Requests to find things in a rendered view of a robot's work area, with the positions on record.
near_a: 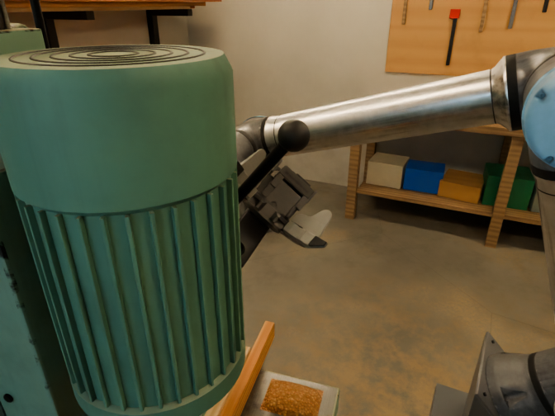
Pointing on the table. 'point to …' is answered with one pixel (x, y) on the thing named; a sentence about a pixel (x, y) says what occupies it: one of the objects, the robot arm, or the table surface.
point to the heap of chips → (291, 399)
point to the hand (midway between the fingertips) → (277, 207)
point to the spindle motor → (131, 218)
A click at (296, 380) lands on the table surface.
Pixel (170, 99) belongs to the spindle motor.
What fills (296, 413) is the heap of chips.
